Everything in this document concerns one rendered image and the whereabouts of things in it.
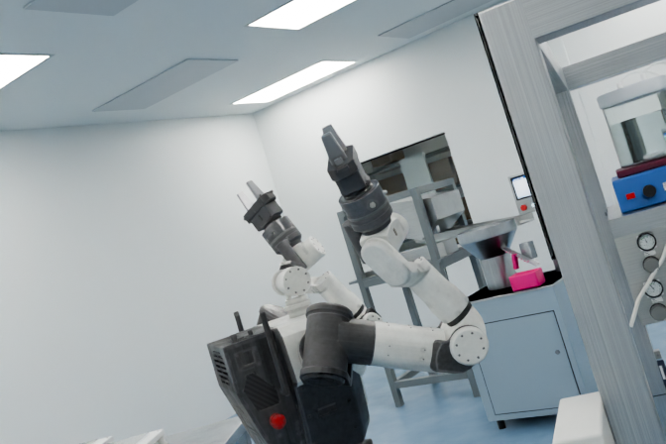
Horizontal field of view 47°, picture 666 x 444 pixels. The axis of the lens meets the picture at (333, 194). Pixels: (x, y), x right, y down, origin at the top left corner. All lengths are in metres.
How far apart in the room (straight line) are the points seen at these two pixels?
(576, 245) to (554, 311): 3.29
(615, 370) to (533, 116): 0.35
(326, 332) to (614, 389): 0.64
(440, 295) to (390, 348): 0.14
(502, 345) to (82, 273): 3.61
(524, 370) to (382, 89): 3.98
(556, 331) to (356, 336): 2.89
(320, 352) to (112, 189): 5.61
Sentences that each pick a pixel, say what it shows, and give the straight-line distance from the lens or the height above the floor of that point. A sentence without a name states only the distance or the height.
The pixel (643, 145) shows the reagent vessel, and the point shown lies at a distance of 1.77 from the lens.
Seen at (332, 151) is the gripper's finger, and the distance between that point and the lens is 1.44.
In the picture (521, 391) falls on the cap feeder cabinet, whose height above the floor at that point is 0.21.
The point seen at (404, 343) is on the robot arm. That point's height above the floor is 1.13.
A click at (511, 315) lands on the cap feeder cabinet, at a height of 0.64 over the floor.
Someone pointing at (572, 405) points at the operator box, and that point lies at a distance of 1.11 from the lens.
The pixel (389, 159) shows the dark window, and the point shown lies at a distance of 7.83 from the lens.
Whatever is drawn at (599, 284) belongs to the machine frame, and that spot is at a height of 1.22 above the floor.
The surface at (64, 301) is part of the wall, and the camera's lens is 6.50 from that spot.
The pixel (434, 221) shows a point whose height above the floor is 1.23.
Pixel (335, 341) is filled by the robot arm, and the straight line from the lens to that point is 1.53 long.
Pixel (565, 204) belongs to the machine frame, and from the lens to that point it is 1.04.
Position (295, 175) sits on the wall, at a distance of 8.39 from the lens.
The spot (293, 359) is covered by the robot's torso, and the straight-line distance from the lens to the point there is 1.64.
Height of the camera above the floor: 1.39
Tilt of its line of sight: 3 degrees up
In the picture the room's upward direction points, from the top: 17 degrees counter-clockwise
